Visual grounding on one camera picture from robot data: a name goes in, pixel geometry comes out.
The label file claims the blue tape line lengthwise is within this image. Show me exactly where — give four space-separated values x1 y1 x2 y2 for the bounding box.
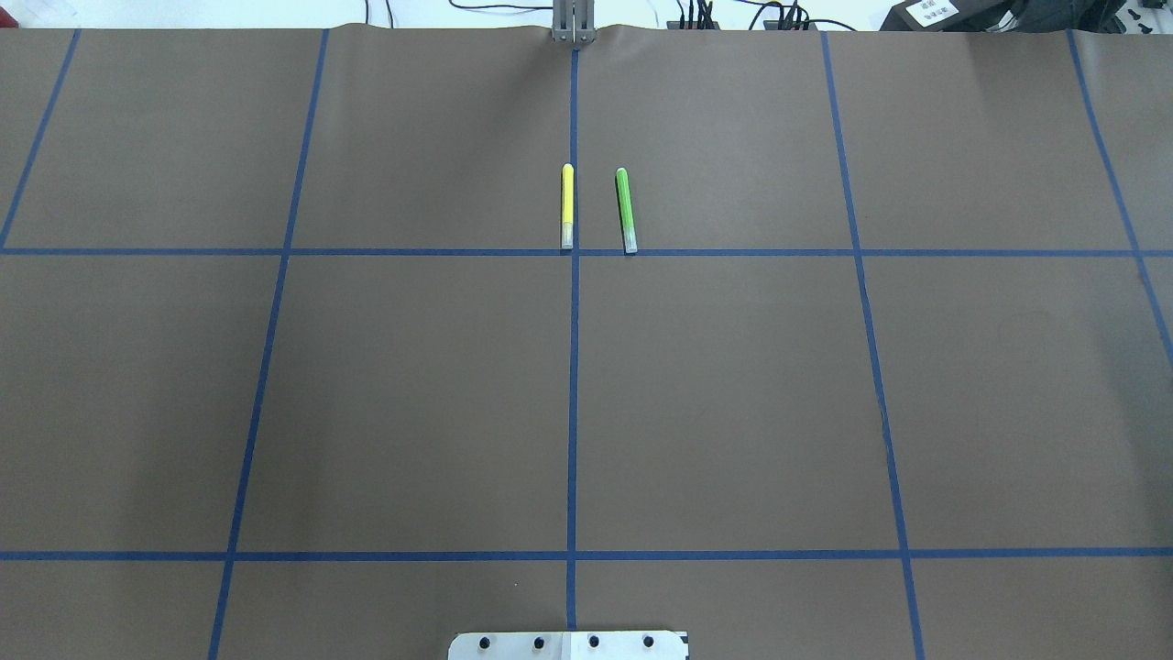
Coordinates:
565 49 581 631

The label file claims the green highlighter pen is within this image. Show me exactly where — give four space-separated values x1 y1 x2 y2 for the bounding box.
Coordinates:
615 166 640 256

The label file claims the yellow highlighter pen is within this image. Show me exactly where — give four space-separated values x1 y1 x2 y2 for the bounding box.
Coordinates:
560 163 576 251

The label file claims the brown paper table cover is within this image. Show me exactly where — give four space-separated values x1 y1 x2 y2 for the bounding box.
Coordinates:
4 23 1169 659

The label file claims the blue tape line crosswise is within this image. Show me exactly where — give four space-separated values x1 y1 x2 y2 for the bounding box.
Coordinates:
4 247 1172 259

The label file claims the aluminium frame post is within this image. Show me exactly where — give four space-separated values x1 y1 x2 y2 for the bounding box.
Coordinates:
550 0 597 46

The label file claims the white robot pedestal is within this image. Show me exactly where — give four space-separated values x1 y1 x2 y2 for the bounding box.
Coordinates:
447 630 691 659

